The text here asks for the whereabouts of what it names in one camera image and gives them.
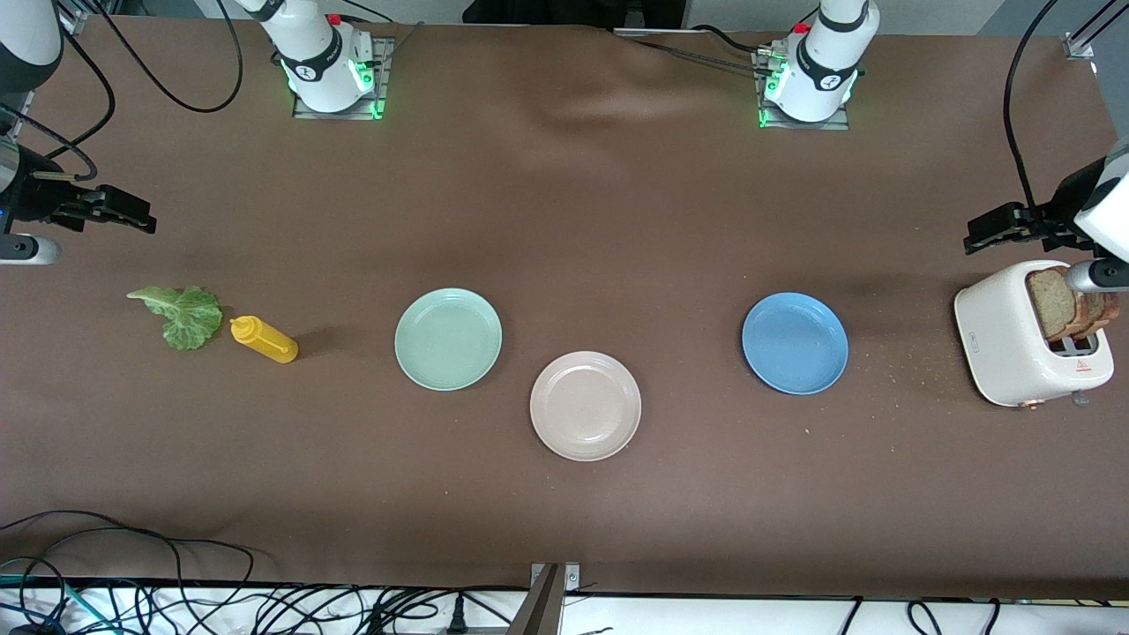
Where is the mint green plate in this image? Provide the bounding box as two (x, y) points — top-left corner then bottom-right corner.
(393, 288), (504, 392)

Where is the thick black braided cable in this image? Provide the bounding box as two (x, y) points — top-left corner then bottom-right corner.
(631, 37), (777, 80)

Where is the brown table cover sheet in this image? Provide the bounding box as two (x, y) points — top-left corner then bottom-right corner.
(0, 16), (1129, 602)

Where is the small metal bracket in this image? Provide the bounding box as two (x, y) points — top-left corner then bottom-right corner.
(529, 563), (582, 594)

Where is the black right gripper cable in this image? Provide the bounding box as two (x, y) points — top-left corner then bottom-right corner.
(0, 31), (117, 183)

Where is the white toaster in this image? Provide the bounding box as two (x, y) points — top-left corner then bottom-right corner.
(953, 259), (1116, 412)

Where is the dark object behind table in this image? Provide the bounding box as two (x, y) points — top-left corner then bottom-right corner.
(461, 0), (686, 27)

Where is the grey cable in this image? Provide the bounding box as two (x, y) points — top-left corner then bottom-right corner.
(379, 19), (426, 71)

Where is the thin black cable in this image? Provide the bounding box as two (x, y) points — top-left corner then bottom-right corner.
(340, 0), (398, 26)

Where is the grey aluminium post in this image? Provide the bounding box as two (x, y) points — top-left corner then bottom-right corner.
(507, 564), (565, 635)

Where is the beige plate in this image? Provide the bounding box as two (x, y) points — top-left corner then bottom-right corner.
(529, 350), (643, 463)

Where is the green lettuce leaf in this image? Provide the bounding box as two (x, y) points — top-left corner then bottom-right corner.
(126, 284), (224, 352)

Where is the yellow squeeze bottle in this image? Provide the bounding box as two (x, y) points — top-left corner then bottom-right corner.
(229, 315), (300, 365)

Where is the blue plate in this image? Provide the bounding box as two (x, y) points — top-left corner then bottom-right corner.
(741, 292), (850, 396)

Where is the brown bread slice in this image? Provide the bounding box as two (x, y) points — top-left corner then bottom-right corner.
(1074, 291), (1121, 340)
(1026, 267), (1079, 343)

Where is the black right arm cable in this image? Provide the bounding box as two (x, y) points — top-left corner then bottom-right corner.
(84, 0), (245, 114)

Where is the teal cable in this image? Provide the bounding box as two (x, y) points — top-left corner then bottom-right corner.
(0, 573), (120, 635)

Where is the aluminium frame profile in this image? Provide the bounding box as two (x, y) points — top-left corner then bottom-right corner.
(53, 0), (120, 36)

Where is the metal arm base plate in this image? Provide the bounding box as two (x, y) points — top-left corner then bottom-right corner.
(293, 40), (393, 121)
(754, 49), (852, 132)

